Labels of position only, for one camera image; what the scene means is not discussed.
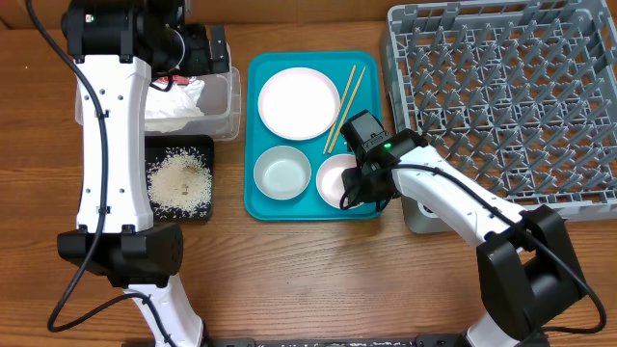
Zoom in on red snack wrapper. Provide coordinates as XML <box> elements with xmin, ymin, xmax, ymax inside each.
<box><xmin>157</xmin><ymin>75</ymin><xmax>192</xmax><ymax>86</ymax></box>

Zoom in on pink small bowl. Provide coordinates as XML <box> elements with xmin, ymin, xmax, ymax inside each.
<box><xmin>316</xmin><ymin>154</ymin><xmax>356</xmax><ymax>208</ymax></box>

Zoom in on white napkin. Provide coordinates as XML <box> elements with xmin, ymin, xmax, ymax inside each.
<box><xmin>145</xmin><ymin>78</ymin><xmax>205</xmax><ymax>133</ymax></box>

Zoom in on grey-green bowl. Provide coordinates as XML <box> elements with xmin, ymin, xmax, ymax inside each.
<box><xmin>254</xmin><ymin>146</ymin><xmax>311</xmax><ymax>200</ymax></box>

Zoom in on white rice pile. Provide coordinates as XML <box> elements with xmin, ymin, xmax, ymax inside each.
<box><xmin>147</xmin><ymin>147</ymin><xmax>213</xmax><ymax>220</ymax></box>

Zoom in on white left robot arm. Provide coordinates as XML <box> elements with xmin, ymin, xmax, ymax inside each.
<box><xmin>57</xmin><ymin>1</ymin><xmax>223</xmax><ymax>346</ymax></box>

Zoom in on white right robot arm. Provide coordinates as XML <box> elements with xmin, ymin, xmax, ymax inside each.
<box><xmin>340</xmin><ymin>122</ymin><xmax>598</xmax><ymax>346</ymax></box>

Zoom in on grey dishwasher rack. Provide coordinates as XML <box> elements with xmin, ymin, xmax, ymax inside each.
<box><xmin>382</xmin><ymin>0</ymin><xmax>616</xmax><ymax>221</ymax></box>

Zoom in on clear plastic bin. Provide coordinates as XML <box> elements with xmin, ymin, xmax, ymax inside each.
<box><xmin>77</xmin><ymin>55</ymin><xmax>241</xmax><ymax>145</ymax></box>

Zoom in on right wooden chopstick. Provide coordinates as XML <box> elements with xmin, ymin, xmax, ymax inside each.
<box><xmin>327</xmin><ymin>67</ymin><xmax>366</xmax><ymax>154</ymax></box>

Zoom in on teal plastic tray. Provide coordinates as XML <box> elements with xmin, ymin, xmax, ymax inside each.
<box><xmin>244</xmin><ymin>51</ymin><xmax>382</xmax><ymax>221</ymax></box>

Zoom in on pink round plate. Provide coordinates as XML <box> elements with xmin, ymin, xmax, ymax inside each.
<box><xmin>257</xmin><ymin>67</ymin><xmax>340</xmax><ymax>141</ymax></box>

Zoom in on black plastic tray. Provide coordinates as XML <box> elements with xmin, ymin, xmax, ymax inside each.
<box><xmin>146</xmin><ymin>135</ymin><xmax>214</xmax><ymax>222</ymax></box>

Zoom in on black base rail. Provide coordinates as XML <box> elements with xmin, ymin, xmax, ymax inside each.
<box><xmin>122</xmin><ymin>334</ymin><xmax>550</xmax><ymax>347</ymax></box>

